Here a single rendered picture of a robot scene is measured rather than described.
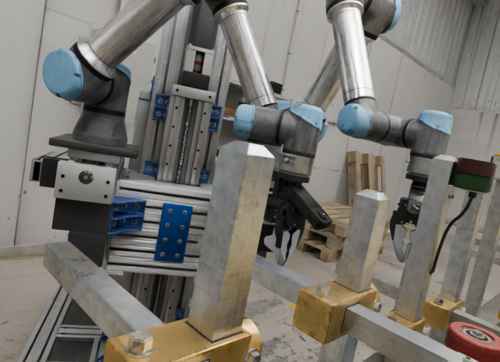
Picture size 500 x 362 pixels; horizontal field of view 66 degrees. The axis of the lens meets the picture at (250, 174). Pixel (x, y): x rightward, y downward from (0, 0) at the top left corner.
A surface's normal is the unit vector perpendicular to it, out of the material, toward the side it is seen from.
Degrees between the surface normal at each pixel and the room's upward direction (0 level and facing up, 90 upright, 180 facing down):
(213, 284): 90
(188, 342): 0
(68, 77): 95
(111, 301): 0
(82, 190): 90
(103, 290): 0
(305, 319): 90
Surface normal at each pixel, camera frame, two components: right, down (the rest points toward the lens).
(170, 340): 0.19, -0.98
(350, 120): -0.84, -0.11
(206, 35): 0.26, 0.15
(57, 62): -0.33, 0.13
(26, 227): 0.70, 0.21
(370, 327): -0.69, -0.06
